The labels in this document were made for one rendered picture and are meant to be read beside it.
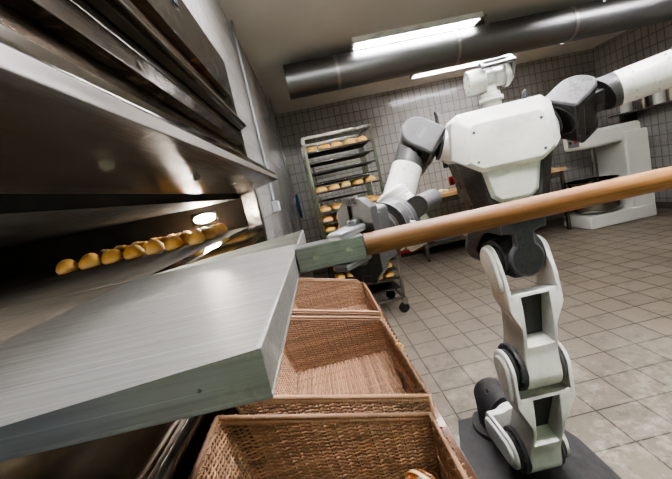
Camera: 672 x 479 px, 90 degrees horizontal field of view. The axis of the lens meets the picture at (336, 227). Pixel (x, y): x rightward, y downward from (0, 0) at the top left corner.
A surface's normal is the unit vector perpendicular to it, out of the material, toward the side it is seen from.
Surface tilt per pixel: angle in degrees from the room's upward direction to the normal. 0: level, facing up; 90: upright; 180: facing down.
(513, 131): 90
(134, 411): 90
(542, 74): 90
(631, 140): 90
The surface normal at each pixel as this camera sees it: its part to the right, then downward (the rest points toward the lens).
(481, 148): -0.15, 0.15
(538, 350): 0.10, 0.27
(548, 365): 0.04, 0.04
